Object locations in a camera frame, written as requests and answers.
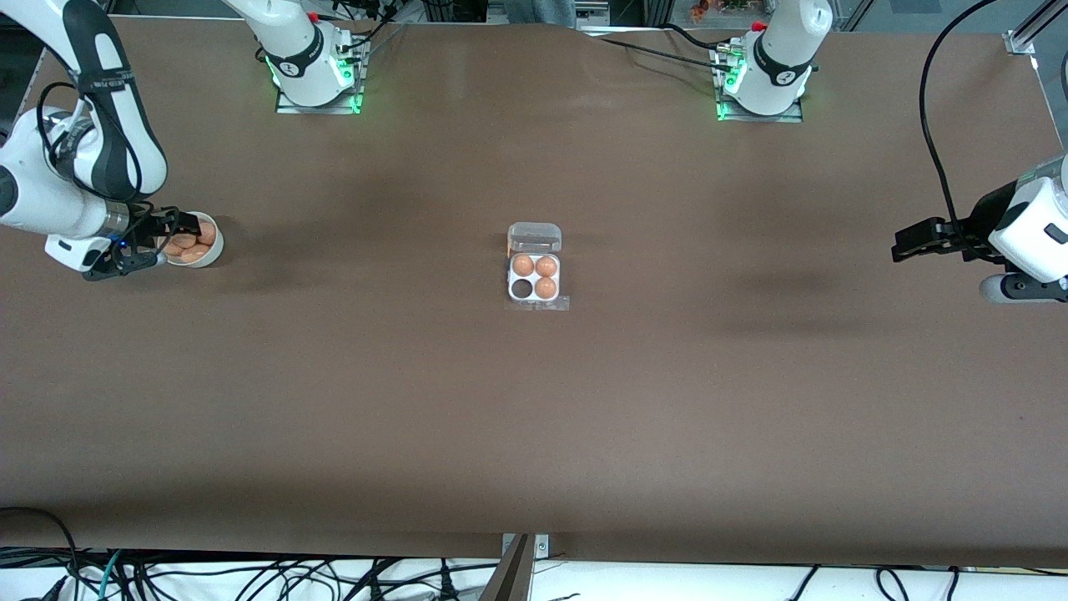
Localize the clear plastic egg carton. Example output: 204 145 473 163
505 222 572 312

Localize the white round bowl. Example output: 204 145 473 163
164 210 224 269

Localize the brown table cover mat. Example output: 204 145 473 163
0 15 1068 570

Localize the person in grey trousers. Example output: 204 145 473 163
505 0 578 28

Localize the dark metal bar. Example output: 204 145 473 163
478 534 537 601

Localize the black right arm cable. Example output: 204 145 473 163
38 82 143 201

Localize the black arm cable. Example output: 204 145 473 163
919 0 999 243
38 82 143 201

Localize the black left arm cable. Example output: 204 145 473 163
919 0 999 243

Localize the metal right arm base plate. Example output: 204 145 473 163
275 33 365 115

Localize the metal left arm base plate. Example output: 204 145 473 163
716 42 804 124

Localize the aluminium frame profile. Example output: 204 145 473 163
1004 0 1068 56

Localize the teal cable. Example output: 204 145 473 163
75 549 126 601

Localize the black cable tangle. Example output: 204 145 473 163
0 547 501 601

